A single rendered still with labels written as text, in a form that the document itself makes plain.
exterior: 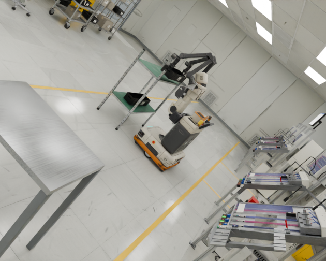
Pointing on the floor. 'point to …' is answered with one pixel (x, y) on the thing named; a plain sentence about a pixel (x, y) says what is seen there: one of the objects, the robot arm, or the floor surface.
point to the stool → (20, 5)
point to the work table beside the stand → (38, 152)
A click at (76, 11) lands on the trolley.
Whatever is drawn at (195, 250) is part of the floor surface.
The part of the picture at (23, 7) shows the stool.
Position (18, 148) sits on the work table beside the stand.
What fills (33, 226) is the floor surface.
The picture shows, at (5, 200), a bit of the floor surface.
